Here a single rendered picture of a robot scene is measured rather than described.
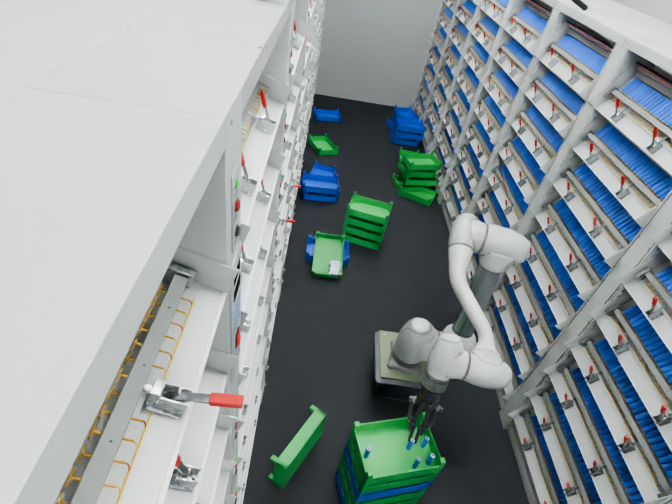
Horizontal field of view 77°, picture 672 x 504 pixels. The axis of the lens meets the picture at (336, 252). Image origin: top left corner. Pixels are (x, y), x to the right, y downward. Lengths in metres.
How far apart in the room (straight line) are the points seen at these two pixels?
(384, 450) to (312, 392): 0.67
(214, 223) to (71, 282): 0.29
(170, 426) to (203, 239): 0.22
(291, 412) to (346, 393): 0.31
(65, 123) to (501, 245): 1.62
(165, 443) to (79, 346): 0.26
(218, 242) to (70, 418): 0.36
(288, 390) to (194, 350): 1.79
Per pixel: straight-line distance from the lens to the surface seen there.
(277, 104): 1.19
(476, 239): 1.82
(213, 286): 0.62
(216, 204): 0.53
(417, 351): 2.13
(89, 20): 0.78
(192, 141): 0.43
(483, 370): 1.60
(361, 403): 2.35
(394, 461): 1.79
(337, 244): 2.99
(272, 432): 2.22
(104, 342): 0.26
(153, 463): 0.49
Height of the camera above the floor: 1.98
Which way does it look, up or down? 40 degrees down
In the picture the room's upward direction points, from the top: 11 degrees clockwise
